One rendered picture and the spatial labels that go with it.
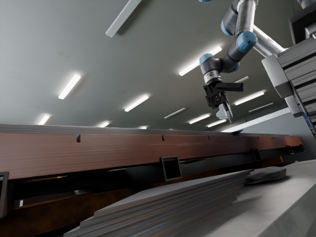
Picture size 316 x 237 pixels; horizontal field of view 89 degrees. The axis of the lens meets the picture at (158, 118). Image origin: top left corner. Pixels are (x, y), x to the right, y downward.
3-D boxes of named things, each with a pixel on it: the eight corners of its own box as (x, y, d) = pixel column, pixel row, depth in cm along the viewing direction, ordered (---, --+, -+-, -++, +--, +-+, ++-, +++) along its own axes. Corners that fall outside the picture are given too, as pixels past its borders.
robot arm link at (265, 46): (307, 68, 83) (228, 4, 91) (281, 84, 97) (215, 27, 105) (315, 58, 88) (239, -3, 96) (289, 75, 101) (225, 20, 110)
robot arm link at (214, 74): (221, 75, 81) (216, 67, 74) (224, 82, 79) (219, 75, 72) (206, 81, 84) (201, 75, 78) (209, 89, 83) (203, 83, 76)
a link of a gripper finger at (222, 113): (220, 126, 72) (214, 107, 75) (234, 122, 69) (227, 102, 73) (218, 125, 70) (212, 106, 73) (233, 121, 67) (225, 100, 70)
